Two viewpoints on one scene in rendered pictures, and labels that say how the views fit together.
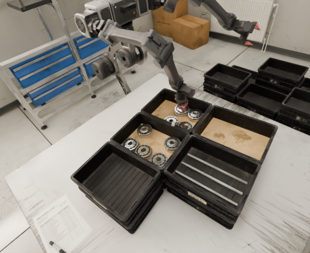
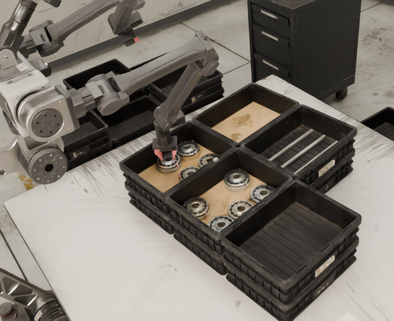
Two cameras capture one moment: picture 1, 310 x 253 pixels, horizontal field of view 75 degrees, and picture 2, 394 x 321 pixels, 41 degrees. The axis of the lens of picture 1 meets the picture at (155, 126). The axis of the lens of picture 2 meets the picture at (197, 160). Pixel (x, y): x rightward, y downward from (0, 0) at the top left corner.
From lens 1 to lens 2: 170 cm
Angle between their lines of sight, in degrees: 57
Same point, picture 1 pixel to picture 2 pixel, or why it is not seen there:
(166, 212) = not seen: hidden behind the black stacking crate
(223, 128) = (224, 132)
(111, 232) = (352, 286)
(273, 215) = not seen: hidden behind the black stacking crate
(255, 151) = (269, 115)
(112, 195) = (310, 254)
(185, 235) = (357, 207)
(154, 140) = (219, 202)
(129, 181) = (290, 234)
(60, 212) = not seen: outside the picture
